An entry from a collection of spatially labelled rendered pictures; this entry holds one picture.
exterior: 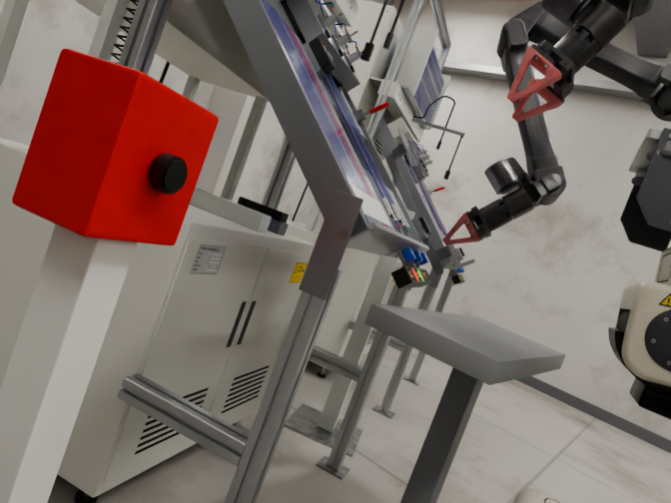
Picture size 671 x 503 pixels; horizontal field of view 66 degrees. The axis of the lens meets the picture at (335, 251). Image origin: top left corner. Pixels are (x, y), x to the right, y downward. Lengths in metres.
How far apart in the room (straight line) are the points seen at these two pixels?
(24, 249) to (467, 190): 4.10
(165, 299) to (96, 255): 0.46
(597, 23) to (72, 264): 0.81
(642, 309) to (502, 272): 3.67
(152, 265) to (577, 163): 4.06
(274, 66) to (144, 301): 0.49
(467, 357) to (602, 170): 3.90
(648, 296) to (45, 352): 0.88
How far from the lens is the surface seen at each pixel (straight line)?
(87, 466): 1.17
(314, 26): 1.35
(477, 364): 0.85
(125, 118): 0.52
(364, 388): 1.60
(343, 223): 0.81
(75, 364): 0.62
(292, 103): 0.94
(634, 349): 1.00
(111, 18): 1.23
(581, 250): 4.54
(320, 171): 0.88
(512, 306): 4.59
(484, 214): 1.18
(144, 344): 1.04
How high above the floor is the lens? 0.72
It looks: 3 degrees down
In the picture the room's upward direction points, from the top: 20 degrees clockwise
